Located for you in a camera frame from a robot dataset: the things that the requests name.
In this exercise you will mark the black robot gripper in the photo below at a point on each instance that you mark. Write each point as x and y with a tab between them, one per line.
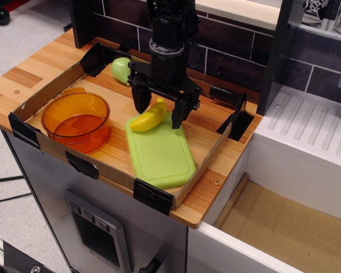
165	75

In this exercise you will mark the yellow toy banana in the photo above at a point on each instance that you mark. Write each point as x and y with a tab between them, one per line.
150	118

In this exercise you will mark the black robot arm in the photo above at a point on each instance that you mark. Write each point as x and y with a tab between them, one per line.
174	23

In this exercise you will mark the cardboard fence with black tape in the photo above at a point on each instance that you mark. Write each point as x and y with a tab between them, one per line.
216	155

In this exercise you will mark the orange transparent plastic pot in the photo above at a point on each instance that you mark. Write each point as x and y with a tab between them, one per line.
78	119

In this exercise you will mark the green toy pear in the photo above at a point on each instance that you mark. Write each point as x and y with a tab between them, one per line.
120	69

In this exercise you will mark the green plastic cutting board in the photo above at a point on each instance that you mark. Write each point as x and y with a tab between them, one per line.
161	156

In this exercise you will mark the grey toy oven cabinet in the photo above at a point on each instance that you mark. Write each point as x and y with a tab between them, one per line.
97	227

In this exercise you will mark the white toy sink unit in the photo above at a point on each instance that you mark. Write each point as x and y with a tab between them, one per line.
280	209

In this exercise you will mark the black vertical post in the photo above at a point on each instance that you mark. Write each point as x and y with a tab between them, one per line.
290	17

